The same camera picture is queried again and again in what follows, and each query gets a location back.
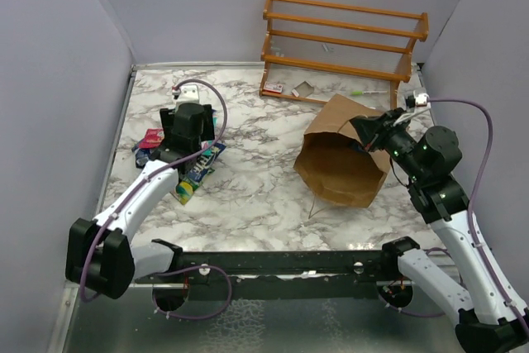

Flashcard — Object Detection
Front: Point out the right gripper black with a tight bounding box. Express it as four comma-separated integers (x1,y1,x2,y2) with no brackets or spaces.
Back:
350,107,427,182

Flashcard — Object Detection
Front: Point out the brown paper bag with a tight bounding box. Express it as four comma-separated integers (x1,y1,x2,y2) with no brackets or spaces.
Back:
293,94,390,208

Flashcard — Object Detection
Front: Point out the dark blue snack packet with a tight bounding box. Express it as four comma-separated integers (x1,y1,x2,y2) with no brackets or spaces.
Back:
131,141,226,182

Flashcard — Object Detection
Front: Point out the green snack packet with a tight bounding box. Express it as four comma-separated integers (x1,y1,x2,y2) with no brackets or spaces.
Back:
174,169,215,205

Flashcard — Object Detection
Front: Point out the red snack bar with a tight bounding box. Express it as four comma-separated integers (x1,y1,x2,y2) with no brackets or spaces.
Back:
138,128,164,149

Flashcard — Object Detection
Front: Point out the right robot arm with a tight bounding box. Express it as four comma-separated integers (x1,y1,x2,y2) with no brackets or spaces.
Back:
350,108,528,352

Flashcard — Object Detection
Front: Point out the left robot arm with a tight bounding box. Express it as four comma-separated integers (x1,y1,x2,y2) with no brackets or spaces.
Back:
65,103,215,299

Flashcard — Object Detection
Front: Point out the green marker pen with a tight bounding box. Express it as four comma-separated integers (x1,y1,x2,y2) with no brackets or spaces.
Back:
350,90,388,96

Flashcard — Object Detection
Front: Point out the small open cardboard box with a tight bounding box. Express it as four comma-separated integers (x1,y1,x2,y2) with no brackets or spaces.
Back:
291,81,314,98

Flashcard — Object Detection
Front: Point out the red white small box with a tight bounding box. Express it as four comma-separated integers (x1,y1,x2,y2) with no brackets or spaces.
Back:
263,82,284,93

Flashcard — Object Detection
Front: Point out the wooden shelf rack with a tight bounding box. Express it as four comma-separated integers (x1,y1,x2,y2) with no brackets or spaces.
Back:
259,0,430,107

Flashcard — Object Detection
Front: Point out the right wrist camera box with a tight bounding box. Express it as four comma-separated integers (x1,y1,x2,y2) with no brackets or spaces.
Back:
403,92,431,122

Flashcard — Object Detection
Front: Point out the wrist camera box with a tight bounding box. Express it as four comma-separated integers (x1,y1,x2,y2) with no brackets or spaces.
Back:
171,83,200,106
403,92,431,122

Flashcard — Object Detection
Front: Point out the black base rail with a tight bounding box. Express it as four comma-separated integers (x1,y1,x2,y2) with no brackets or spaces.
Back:
137,243,408,300

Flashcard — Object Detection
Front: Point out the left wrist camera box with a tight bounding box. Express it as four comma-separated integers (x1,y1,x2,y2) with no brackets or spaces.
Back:
171,83,200,106

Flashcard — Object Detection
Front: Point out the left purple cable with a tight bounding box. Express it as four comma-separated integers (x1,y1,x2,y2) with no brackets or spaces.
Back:
80,79,235,323

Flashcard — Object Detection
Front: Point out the purple cable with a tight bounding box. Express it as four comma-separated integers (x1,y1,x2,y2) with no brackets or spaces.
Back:
427,98,529,325
80,79,235,323

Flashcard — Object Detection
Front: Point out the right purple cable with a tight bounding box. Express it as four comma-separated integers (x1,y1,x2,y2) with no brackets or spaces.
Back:
427,98,529,325

